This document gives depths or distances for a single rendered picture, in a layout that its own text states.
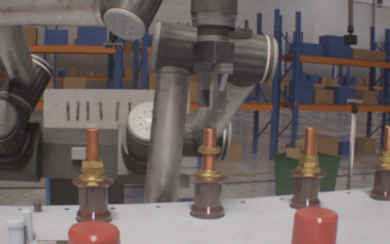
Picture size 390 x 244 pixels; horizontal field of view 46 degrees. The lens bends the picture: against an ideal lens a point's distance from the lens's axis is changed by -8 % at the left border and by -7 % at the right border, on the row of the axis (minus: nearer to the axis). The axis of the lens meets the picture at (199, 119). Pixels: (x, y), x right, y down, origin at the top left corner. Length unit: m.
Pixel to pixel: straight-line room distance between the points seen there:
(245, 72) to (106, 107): 4.49
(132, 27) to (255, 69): 0.49
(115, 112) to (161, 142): 4.47
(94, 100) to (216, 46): 4.83
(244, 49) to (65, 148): 1.48
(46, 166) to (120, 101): 3.28
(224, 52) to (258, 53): 0.38
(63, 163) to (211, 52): 1.74
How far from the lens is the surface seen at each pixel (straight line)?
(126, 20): 1.07
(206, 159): 1.12
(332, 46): 10.52
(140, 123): 2.15
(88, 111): 5.83
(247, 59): 1.43
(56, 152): 2.68
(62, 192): 3.22
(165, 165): 1.42
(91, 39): 8.76
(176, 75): 1.41
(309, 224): 0.71
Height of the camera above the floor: 1.70
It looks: 6 degrees down
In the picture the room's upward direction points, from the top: 2 degrees clockwise
